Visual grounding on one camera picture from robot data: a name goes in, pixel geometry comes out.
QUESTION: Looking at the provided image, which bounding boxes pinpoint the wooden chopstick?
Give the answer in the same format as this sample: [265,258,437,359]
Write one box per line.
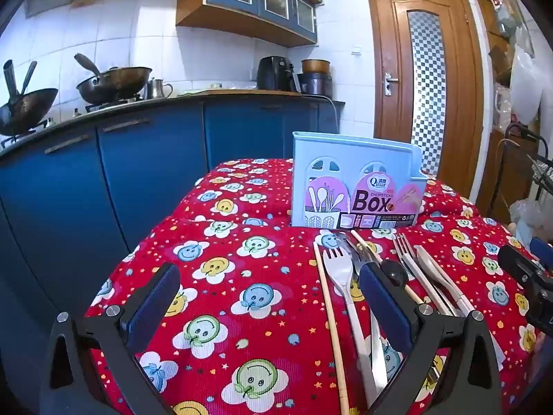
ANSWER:
[350,229,425,305]
[313,242,350,415]

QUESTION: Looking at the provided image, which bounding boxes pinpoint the white power cord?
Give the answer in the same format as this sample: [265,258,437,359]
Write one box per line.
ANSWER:
[322,94,340,134]

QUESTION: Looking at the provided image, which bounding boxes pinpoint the blue wall cabinet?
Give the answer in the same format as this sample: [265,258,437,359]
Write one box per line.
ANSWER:
[176,0,323,48]

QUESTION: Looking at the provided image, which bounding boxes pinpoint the gas stove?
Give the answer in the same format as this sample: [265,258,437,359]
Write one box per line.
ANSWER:
[0,96,145,148]

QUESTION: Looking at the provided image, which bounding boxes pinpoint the black air fryer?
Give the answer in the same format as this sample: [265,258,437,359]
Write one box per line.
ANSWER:
[256,56,300,93]

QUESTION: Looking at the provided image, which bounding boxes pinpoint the steel pitcher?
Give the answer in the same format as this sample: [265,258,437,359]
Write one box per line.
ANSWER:
[144,79,174,100]

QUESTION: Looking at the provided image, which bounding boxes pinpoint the wooden door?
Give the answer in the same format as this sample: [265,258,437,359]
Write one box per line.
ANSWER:
[365,0,485,208]

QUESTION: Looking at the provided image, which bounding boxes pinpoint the light blue utensil holder box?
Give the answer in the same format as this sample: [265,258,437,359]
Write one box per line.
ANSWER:
[291,131,426,230]

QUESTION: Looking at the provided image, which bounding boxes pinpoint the wooden shelf unit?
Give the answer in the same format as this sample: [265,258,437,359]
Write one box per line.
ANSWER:
[474,0,553,225]

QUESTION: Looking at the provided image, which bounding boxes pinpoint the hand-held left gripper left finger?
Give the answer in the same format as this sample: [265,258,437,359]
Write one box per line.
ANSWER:
[41,263,180,415]

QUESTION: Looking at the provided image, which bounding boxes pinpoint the black cooker pot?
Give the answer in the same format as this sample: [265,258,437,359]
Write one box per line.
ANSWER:
[298,73,333,96]

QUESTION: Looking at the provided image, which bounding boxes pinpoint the large steel wok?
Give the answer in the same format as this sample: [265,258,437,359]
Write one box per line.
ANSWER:
[74,53,153,105]

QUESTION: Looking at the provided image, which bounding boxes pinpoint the black spoon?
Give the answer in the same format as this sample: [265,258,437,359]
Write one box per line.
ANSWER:
[379,258,410,289]

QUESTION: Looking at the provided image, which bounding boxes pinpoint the black plastic fork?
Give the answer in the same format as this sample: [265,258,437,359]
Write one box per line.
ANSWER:
[332,231,388,392]

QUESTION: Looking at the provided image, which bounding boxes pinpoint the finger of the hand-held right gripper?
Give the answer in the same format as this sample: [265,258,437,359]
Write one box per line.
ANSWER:
[497,244,553,299]

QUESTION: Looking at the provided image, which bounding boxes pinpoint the brown pot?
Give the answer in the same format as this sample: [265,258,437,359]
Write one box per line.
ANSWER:
[301,58,331,75]

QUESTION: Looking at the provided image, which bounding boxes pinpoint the blue kitchen base cabinets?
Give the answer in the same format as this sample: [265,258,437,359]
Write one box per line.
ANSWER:
[0,92,346,355]

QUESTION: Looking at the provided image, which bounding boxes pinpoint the black wire rack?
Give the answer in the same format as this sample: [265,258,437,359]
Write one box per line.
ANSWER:
[488,123,553,208]

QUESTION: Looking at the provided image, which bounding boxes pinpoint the red floral tablecloth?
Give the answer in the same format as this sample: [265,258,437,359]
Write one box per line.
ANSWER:
[84,158,547,415]

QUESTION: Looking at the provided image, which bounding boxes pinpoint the white plastic bag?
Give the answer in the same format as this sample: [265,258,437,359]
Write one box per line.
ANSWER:
[509,47,546,127]

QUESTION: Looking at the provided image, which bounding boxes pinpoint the beige plastic fork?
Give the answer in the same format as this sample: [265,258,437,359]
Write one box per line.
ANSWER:
[322,246,378,405]

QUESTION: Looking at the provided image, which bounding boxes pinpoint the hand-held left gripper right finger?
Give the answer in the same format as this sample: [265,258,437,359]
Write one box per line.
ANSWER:
[358,261,502,415]

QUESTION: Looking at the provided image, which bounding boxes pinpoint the small dark wok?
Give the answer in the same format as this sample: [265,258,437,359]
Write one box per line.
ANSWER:
[0,59,59,137]

